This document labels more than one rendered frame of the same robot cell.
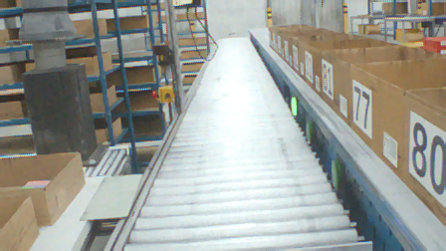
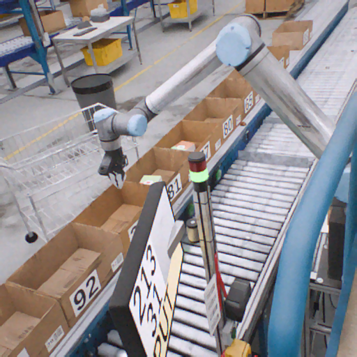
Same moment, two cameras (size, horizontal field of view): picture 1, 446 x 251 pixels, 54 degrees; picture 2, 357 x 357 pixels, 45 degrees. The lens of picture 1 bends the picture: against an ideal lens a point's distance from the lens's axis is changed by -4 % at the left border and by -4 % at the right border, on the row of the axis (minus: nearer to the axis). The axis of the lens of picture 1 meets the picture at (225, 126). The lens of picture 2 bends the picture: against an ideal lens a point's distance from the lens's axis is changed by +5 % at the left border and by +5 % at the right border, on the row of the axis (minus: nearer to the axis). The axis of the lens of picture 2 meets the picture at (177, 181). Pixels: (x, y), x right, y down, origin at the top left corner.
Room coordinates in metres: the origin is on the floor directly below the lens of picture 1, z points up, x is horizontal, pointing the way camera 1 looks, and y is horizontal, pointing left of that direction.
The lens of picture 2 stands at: (3.07, 0.67, 2.21)
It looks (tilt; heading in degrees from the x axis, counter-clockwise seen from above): 32 degrees down; 211
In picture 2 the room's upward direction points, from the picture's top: 10 degrees counter-clockwise
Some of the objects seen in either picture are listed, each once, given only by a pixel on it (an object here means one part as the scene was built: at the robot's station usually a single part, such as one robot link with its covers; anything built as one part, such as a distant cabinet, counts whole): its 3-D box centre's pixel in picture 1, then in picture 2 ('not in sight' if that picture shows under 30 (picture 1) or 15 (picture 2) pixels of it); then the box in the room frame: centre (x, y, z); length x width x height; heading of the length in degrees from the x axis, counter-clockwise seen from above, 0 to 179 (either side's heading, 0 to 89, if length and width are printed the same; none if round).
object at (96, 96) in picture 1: (76, 100); not in sight; (2.57, 0.85, 0.79); 0.40 x 0.30 x 0.10; 89
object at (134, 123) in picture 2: not in sight; (130, 123); (1.75, -0.30, 1.52); 0.12 x 0.12 x 0.09; 3
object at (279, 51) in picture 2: not in sight; (266, 63); (-0.62, -0.41, 0.96); 0.39 x 0.29 x 0.17; 178
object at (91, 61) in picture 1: (70, 66); not in sight; (2.56, 0.85, 0.99); 0.40 x 0.30 x 0.10; 84
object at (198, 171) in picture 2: not in sight; (198, 168); (2.17, 0.21, 1.62); 0.05 x 0.05 x 0.06
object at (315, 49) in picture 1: (348, 66); (121, 216); (1.73, -0.50, 0.96); 0.39 x 0.29 x 0.17; 178
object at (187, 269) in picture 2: (237, 133); (205, 274); (1.76, -0.04, 0.72); 0.52 x 0.05 x 0.05; 88
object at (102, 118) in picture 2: not in sight; (107, 124); (1.76, -0.41, 1.51); 0.10 x 0.09 x 0.12; 93
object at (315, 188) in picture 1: (239, 199); (249, 199); (1.11, -0.02, 0.72); 0.52 x 0.05 x 0.05; 88
